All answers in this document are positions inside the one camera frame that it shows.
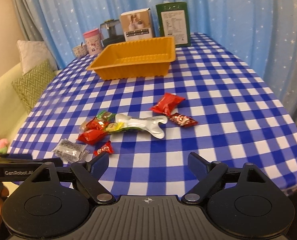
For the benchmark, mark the orange clear snack packet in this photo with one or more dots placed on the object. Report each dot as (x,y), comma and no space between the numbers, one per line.
(94,123)

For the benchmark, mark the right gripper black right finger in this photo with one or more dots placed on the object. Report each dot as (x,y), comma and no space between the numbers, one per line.
(242,203)

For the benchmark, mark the white green snack pouch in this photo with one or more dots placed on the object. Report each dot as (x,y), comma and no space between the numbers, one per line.
(150,124)

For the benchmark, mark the grey clear snack packet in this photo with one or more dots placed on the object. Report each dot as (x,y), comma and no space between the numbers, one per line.
(70,151)

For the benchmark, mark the green chevron cushion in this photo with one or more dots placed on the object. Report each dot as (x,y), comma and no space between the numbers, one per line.
(31,85)

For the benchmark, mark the red snack packet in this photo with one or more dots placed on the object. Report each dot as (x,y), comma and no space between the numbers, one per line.
(92,136)
(167,104)

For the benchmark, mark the white humidifier box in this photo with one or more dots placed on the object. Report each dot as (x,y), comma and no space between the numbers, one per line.
(137,24)

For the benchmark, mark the small red candy packet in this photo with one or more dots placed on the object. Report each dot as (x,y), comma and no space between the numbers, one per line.
(107,147)

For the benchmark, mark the light yellow sofa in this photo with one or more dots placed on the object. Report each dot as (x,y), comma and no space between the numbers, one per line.
(12,111)

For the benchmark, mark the yellow candy packet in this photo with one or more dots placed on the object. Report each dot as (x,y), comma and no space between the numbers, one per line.
(114,127)

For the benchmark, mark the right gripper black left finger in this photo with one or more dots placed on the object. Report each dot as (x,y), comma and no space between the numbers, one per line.
(57,202)

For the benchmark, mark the white cushion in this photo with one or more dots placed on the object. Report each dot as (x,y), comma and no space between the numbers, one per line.
(33,53)

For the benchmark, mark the dark green glass humidifier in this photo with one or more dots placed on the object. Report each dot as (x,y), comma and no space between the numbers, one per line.
(111,32)

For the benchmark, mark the small patterned ceramic mug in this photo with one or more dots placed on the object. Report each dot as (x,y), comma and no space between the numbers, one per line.
(80,50)

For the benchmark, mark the pink cartoon cup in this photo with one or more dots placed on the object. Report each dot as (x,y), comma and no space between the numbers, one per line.
(93,41)

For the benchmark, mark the orange plastic tray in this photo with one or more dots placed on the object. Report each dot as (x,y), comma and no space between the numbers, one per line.
(140,58)

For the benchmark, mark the green milk carton box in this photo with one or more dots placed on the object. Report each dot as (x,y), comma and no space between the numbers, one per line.
(173,21)

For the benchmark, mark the green candy packet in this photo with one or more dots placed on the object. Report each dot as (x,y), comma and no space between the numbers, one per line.
(105,116)

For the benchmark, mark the dark red chocolate packet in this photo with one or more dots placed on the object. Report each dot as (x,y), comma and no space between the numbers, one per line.
(183,120)

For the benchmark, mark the blue star curtain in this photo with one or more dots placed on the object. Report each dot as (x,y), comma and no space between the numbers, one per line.
(263,33)

